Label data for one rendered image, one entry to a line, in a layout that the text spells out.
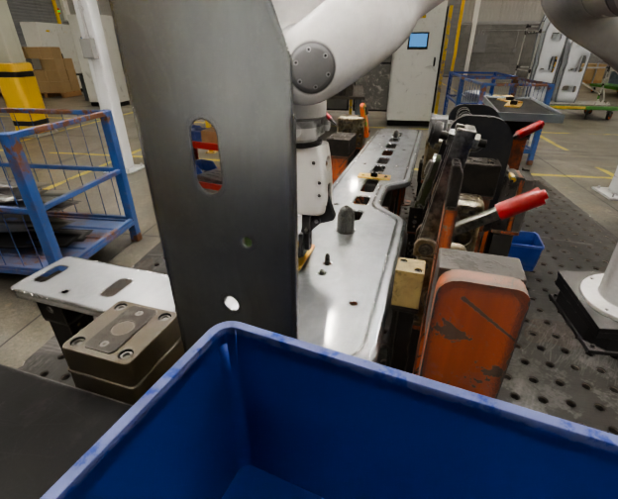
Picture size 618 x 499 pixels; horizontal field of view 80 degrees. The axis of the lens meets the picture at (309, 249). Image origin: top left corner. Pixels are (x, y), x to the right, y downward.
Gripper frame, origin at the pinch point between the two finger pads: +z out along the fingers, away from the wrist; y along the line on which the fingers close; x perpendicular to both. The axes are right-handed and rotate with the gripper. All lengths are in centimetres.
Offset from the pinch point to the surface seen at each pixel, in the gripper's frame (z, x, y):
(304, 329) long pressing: 3.3, 15.7, -6.5
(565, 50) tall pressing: -25, -929, -255
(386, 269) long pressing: 2.9, -0.3, -14.2
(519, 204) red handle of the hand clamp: -9.8, 1.0, -28.8
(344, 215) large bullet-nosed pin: -0.3, -11.2, -5.0
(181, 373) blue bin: -12.3, 37.9, -7.7
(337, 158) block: 7, -76, 12
